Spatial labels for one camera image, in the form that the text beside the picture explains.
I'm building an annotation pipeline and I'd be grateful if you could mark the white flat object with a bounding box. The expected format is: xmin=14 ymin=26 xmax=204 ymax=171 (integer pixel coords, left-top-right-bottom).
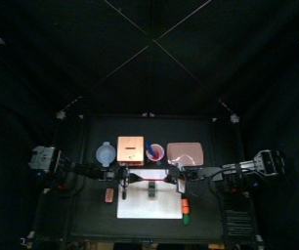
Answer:
xmin=176 ymin=177 xmax=188 ymax=195

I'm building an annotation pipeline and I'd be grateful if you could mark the pale blue plastic bowl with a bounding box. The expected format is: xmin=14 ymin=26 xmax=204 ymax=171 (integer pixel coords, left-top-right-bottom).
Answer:
xmin=94 ymin=141 xmax=117 ymax=168

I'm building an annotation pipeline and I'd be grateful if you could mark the pink rectangular toy block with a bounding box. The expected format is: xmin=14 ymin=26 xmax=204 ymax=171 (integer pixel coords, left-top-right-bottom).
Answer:
xmin=104 ymin=187 xmax=114 ymax=204

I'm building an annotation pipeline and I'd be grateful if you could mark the pink plastic tray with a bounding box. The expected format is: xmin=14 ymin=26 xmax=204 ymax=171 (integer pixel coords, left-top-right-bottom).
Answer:
xmin=165 ymin=142 xmax=205 ymax=168

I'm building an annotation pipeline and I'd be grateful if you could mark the red plastic cup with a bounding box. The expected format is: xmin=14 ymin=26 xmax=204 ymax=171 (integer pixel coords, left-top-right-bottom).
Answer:
xmin=145 ymin=143 xmax=166 ymax=163

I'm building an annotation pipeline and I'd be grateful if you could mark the orange toy carrot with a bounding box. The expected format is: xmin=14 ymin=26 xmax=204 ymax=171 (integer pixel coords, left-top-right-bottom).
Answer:
xmin=180 ymin=198 xmax=192 ymax=227

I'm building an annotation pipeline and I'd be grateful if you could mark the white cutting board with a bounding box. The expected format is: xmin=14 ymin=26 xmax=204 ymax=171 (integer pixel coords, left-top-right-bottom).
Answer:
xmin=116 ymin=168 xmax=184 ymax=220

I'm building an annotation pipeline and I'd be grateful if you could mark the printed label sticker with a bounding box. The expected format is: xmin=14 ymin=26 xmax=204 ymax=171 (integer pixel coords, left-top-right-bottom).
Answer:
xmin=222 ymin=209 xmax=256 ymax=242

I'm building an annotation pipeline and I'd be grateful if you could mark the silver corner bracket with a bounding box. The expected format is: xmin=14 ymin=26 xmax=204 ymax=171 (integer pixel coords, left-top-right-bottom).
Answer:
xmin=20 ymin=229 xmax=37 ymax=247
xmin=253 ymin=235 xmax=267 ymax=250

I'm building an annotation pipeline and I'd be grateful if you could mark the thin white cord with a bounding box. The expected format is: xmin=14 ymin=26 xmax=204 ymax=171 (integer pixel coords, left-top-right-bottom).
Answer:
xmin=61 ymin=0 xmax=212 ymax=112
xmin=101 ymin=0 xmax=240 ymax=119

